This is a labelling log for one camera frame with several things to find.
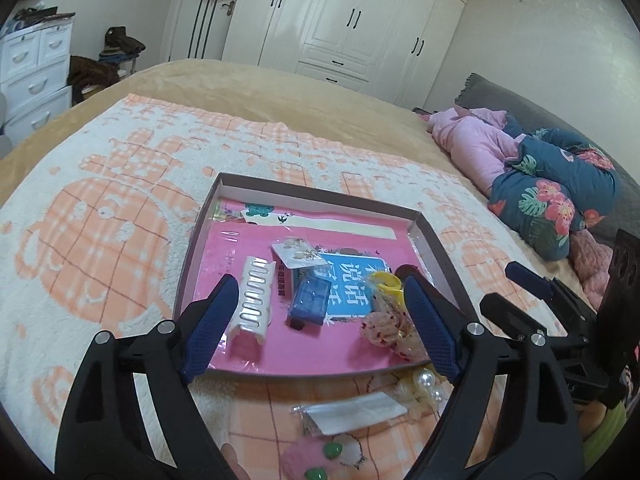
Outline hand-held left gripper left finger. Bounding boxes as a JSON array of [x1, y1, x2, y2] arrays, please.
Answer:
[[55, 274, 240, 480]]

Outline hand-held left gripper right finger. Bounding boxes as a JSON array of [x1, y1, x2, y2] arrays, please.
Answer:
[[402, 267, 586, 480]]

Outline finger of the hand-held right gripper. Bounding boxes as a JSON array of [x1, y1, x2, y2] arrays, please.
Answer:
[[479, 294, 569, 357], [504, 261, 557, 302]]

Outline clear pearl hair clip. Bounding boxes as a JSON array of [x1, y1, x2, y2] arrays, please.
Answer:
[[397, 367, 446, 417]]

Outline yellow hair clip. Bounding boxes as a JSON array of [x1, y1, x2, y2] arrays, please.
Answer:
[[369, 270, 405, 306]]

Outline shallow cardboard box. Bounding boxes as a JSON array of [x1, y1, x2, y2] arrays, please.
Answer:
[[172, 172, 479, 379]]

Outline person's left hand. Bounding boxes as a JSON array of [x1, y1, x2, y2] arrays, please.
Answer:
[[221, 442, 252, 480]]

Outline white card of hair pins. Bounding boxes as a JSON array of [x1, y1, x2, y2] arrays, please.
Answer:
[[227, 255, 279, 361]]

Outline pink knit blanket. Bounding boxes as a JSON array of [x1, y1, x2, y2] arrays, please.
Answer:
[[570, 232, 614, 311]]

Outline small blue plastic box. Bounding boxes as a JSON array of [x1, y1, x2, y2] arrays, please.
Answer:
[[287, 275, 334, 332]]

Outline teal floral quilt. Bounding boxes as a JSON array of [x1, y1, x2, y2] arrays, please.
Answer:
[[487, 127, 621, 261]]

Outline clear earring packet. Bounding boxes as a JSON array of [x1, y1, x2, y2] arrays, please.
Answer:
[[271, 237, 321, 267]]

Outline clear packet with white card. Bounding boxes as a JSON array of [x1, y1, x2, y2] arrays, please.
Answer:
[[291, 392, 409, 437]]

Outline green clothing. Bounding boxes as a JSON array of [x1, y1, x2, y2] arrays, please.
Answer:
[[581, 404, 629, 457]]

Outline pink pajamas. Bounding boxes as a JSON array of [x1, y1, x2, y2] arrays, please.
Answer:
[[425, 106, 526, 196]]

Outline long white strip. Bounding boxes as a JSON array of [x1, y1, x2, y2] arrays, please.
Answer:
[[240, 212, 399, 244]]

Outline orange and white plush blanket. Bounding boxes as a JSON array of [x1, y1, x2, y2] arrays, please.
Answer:
[[0, 92, 566, 477]]

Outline pink accessory with green gems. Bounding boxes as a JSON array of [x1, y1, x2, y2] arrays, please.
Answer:
[[280, 435, 364, 480]]

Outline bed with tan bedspread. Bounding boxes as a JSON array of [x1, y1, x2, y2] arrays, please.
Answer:
[[0, 57, 626, 480]]

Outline dark clothes pile on stool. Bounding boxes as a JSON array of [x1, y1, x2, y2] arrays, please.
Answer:
[[98, 26, 146, 66]]

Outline white plastic drawer unit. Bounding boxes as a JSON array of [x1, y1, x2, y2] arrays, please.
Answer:
[[0, 10, 76, 147]]

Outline white room door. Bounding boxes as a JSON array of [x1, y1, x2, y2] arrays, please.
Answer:
[[160, 0, 246, 64]]

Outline white built-in wardrobe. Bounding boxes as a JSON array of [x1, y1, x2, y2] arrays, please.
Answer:
[[220, 0, 476, 109]]

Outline black devices on drawer unit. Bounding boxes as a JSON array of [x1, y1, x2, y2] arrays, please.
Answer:
[[0, 6, 76, 32]]

